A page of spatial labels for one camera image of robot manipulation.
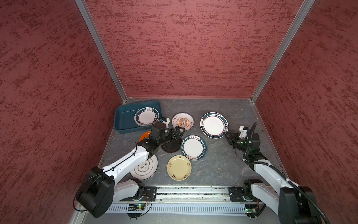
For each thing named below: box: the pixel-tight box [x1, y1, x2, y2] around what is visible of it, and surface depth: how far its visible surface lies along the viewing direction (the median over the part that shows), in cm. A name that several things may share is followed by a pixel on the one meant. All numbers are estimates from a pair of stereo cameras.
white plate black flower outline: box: [129, 154, 159, 181], surface depth 83 cm
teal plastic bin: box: [114, 100, 162, 134], surface depth 108 cm
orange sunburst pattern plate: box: [171, 112, 195, 132], surface depth 108 cm
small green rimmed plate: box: [199, 111, 229, 140], surface depth 89 cm
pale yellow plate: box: [166, 154, 193, 182], surface depth 85 cm
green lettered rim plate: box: [180, 134, 208, 161], surface depth 94 cm
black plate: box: [160, 138, 183, 153], surface depth 91 cm
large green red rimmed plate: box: [133, 106, 160, 127], surface depth 111 cm
